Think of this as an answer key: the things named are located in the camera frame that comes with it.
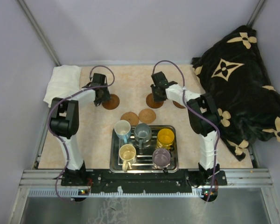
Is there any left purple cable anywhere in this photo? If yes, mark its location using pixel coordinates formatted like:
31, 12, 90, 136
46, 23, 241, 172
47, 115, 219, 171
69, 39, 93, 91
48, 65, 115, 203

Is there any metal tray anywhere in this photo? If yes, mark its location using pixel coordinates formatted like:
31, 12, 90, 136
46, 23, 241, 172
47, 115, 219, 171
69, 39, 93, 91
110, 125, 179, 173

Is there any yellow glass mug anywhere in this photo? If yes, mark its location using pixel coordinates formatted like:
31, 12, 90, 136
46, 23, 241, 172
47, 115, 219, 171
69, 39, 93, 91
157, 128, 175, 150

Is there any white and blue mug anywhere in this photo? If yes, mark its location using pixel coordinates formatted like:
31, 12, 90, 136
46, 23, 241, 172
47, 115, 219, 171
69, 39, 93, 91
114, 120, 131, 144

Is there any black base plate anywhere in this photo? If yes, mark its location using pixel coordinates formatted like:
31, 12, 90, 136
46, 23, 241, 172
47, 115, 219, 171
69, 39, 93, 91
61, 169, 227, 187

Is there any black floral blanket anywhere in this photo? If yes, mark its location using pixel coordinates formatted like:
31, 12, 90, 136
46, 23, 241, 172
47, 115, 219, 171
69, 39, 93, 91
191, 25, 280, 161

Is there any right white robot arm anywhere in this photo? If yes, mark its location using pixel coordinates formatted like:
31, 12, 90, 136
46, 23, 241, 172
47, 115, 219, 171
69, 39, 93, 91
151, 72, 220, 185

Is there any purple mug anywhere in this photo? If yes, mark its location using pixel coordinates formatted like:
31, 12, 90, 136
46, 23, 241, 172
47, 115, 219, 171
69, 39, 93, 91
152, 148, 171, 169

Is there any grey metal mug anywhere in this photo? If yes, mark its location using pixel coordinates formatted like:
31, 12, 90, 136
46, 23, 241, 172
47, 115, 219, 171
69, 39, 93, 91
134, 123, 152, 149

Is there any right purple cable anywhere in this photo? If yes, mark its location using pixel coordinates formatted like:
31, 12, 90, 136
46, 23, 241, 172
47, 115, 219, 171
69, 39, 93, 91
152, 60, 221, 204

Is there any woven rattan coaster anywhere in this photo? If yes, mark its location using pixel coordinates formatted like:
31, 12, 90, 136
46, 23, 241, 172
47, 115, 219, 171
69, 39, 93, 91
138, 108, 156, 124
120, 112, 139, 126

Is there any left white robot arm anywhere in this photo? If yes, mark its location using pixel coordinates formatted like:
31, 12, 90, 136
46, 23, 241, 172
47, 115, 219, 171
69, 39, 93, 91
47, 73, 111, 185

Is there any white folded cloth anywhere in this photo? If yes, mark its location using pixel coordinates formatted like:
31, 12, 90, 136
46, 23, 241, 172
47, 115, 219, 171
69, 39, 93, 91
43, 65, 82, 108

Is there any aluminium frame rail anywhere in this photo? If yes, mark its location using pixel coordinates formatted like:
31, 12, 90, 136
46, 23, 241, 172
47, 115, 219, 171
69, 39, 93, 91
19, 168, 273, 200

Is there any cream mug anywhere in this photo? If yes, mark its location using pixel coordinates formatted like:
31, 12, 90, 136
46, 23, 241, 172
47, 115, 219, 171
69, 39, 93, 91
119, 144, 137, 172

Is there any brown wooden coaster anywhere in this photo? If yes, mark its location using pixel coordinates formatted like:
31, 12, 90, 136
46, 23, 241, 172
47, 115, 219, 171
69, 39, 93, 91
102, 94, 120, 110
173, 101, 185, 109
146, 93, 164, 109

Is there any purple cable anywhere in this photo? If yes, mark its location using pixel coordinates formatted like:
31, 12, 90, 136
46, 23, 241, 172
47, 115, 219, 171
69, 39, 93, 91
152, 60, 221, 204
48, 65, 115, 203

